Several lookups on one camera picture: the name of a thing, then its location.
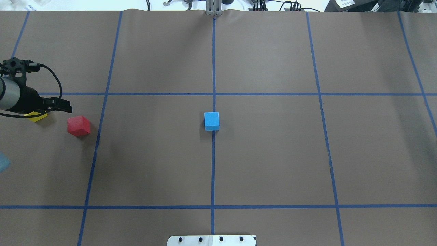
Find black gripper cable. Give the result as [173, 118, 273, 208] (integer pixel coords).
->
[0, 64, 63, 118]

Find red cube block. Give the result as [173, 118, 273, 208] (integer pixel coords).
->
[67, 115, 91, 137]

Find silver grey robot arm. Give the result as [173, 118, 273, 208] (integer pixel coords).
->
[0, 57, 72, 119]

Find yellow cube block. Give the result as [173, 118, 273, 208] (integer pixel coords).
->
[25, 112, 48, 122]

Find aluminium frame post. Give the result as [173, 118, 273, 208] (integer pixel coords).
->
[205, 0, 223, 17]

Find white pedestal column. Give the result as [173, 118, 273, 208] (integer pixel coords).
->
[167, 235, 257, 246]

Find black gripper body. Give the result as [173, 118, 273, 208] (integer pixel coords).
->
[0, 57, 45, 114]

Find blue cube block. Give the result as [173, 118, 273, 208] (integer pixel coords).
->
[203, 112, 220, 131]

